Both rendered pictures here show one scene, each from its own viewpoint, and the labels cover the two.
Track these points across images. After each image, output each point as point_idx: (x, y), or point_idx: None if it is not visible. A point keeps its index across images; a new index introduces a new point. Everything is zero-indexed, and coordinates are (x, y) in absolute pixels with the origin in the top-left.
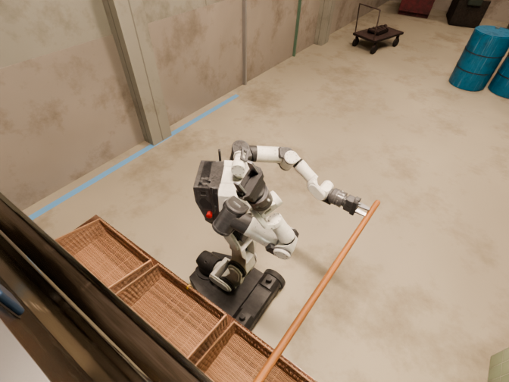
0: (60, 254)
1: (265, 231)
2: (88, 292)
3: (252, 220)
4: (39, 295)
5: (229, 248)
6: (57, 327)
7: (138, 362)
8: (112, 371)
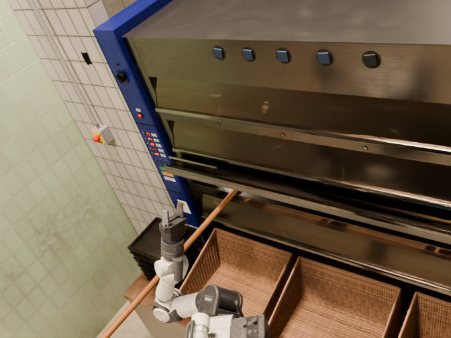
0: None
1: (184, 297)
2: (317, 198)
3: (194, 296)
4: (275, 118)
5: None
6: (252, 106)
7: (262, 180)
8: (229, 112)
